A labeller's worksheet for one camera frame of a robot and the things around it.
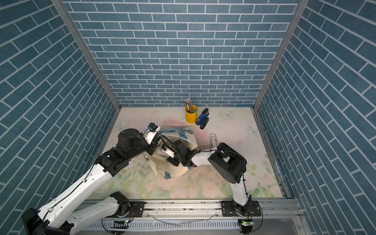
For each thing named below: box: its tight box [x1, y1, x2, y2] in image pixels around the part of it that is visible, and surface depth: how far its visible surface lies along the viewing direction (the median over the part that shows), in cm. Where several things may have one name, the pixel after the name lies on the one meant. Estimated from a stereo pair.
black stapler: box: [199, 117, 210, 130], surface depth 110 cm
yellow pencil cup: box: [185, 104, 198, 124], surface depth 108 cm
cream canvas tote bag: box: [143, 126, 198, 180], surface depth 82 cm
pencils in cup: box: [183, 97, 195, 114], surface depth 107 cm
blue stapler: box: [195, 107, 210, 126], surface depth 114 cm
